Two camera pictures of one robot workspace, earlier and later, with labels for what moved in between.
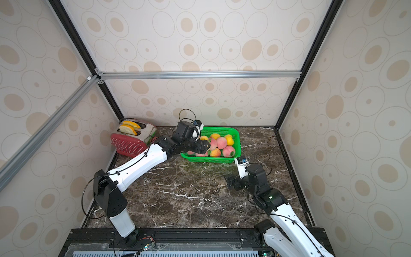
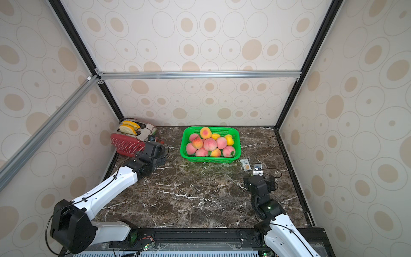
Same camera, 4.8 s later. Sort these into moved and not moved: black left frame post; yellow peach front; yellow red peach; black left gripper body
Moved: black left gripper body
Not moved: black left frame post; yellow red peach; yellow peach front
